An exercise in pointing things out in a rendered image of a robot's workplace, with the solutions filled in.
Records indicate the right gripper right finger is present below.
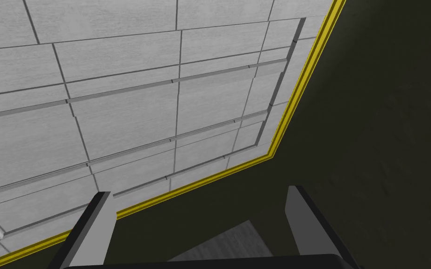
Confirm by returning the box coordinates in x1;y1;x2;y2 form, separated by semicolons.
284;184;363;269

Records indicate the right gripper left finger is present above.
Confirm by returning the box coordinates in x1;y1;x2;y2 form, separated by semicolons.
48;191;118;269

